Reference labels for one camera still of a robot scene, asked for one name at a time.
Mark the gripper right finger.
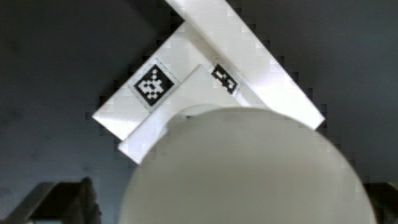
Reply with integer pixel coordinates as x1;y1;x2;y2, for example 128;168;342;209
365;182;398;224

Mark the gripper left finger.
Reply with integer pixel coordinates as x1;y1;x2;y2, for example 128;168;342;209
0;181;87;224

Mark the white lamp bulb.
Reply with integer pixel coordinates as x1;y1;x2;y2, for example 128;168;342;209
118;107;377;224

